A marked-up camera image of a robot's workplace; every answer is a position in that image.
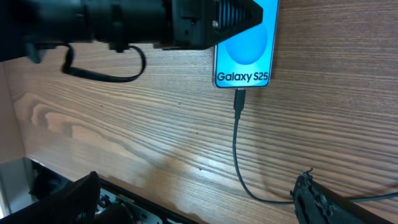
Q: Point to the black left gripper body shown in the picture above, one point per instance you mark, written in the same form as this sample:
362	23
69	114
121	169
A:
167	24

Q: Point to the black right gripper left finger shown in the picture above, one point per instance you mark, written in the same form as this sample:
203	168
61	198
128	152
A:
75	203

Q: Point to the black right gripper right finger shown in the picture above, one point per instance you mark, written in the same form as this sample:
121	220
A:
316	204

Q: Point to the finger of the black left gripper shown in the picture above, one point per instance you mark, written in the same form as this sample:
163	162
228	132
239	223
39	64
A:
233	17

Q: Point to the blue Galaxy smartphone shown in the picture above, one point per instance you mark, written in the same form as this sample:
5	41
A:
245	60

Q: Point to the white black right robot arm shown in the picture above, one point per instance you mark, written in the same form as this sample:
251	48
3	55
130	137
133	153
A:
94	200

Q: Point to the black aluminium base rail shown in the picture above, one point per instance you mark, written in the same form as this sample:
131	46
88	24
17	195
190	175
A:
118	205

